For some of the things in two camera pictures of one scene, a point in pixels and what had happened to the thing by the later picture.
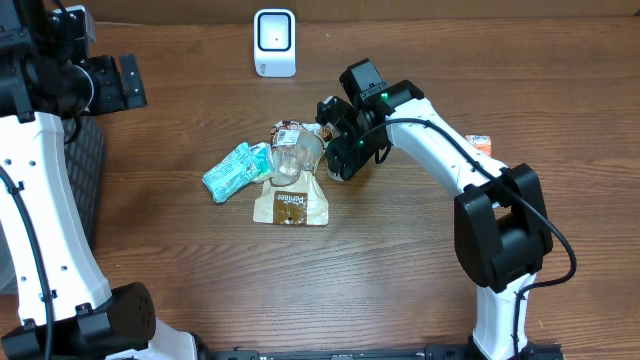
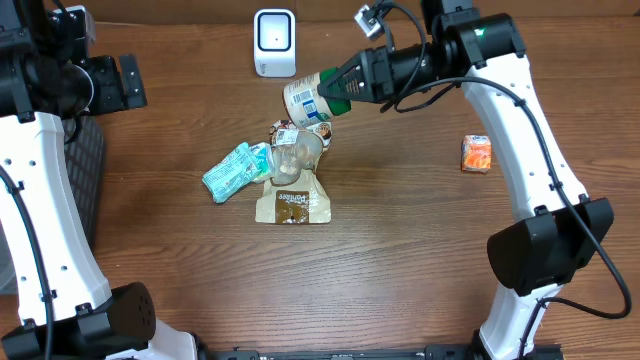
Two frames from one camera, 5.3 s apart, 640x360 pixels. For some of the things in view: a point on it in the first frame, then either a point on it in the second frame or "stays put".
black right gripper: x=348 y=156 -> x=377 y=78
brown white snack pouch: x=294 y=194 stays put
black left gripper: x=130 y=80 stays put
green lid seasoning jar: x=334 y=175 -> x=306 y=107
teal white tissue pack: x=264 y=156 stays put
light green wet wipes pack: x=230 y=172 stays put
